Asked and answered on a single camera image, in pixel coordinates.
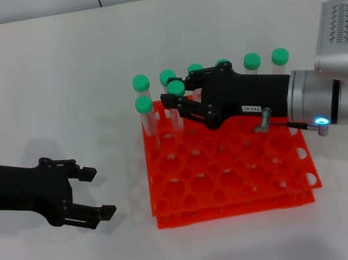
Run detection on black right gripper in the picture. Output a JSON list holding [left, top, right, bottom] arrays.
[[156, 52, 299, 138]]

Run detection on orange test tube rack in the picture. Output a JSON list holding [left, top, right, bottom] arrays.
[[132, 76, 326, 231]]

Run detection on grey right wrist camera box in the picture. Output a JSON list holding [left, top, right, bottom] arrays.
[[303, 0, 348, 90]]

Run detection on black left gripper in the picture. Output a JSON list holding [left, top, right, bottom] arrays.
[[0, 143, 121, 246]]

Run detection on right arm connector cable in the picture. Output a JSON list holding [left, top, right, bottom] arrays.
[[250, 97, 332, 147]]

